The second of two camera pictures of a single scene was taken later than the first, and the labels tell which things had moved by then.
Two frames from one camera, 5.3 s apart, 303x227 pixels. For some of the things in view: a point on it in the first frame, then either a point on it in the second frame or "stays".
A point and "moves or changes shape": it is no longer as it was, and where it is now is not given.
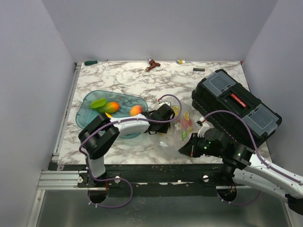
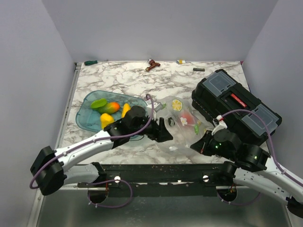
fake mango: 110,108 stays
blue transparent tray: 93,103 stays
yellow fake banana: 109,115 to 126,108
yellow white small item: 181,62 stays
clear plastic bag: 167,145 moves or changes shape
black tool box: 225,104 stays
